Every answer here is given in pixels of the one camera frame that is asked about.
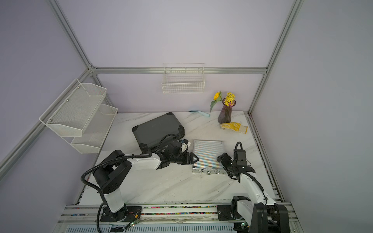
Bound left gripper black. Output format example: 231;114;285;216
171;152;200;166

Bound silver aluminium poker case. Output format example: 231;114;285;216
192;140;226;175

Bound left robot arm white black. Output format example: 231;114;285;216
80;140;200;215

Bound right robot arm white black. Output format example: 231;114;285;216
217;150;290;233

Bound dark grey poker case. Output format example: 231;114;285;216
132;112;185;153

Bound yellow work glove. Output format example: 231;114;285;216
220;122;248;134

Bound purple glass vase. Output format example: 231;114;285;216
218;99;233;124

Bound light blue plastic tool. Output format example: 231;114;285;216
189;110;210;117

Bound yellow flower bunch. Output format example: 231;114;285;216
223;92;236;107

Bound yellow sunflower with leaf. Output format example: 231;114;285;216
210;91;222;112

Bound white mesh two-tier shelf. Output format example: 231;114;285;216
39;79;118;154

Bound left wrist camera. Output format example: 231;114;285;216
181;139;191;153

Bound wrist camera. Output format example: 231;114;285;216
234;149;247;163
181;139;191;153

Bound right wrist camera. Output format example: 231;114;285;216
234;149;247;163

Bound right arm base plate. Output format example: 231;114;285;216
217;204;243;221

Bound white wire wall basket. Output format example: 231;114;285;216
161;63;205;94

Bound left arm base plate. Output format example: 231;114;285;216
100;205;142;222

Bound aluminium frame rail structure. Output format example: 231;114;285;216
0;0;305;181

